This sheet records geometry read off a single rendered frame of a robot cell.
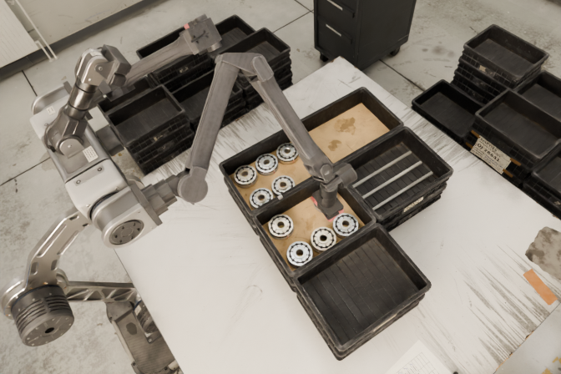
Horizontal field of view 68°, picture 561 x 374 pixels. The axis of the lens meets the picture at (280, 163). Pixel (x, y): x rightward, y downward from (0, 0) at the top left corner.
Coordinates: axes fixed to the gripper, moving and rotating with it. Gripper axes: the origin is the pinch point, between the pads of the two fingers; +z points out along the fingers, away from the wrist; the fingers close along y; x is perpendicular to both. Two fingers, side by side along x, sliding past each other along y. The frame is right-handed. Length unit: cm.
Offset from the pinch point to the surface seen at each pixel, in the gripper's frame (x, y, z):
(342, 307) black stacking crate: 9.5, -25.2, 24.0
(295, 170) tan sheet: -8.6, 35.0, 23.6
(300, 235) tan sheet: 6.5, 7.3, 23.9
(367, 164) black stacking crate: -37.1, 19.2, 22.8
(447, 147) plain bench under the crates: -82, 11, 34
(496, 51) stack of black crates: -176, 58, 53
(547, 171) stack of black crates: -137, -19, 64
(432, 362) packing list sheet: -9, -56, 36
